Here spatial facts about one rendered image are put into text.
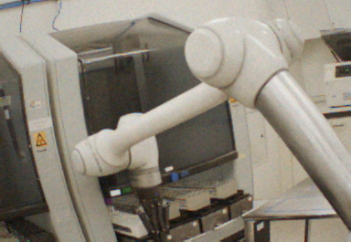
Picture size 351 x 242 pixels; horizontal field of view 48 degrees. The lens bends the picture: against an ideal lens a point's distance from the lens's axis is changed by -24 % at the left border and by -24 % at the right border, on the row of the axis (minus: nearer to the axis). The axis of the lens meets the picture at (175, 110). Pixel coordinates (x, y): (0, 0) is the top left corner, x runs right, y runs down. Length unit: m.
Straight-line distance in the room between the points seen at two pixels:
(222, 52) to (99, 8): 2.15
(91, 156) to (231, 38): 0.57
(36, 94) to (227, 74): 0.72
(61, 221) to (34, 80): 0.46
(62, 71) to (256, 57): 0.77
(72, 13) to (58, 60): 1.38
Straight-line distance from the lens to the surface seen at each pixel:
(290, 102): 0.85
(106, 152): 1.26
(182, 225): 1.64
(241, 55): 0.85
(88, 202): 1.51
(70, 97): 1.48
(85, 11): 2.89
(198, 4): 3.51
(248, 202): 1.87
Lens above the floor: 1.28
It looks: 3 degrees down
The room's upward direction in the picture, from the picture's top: 10 degrees counter-clockwise
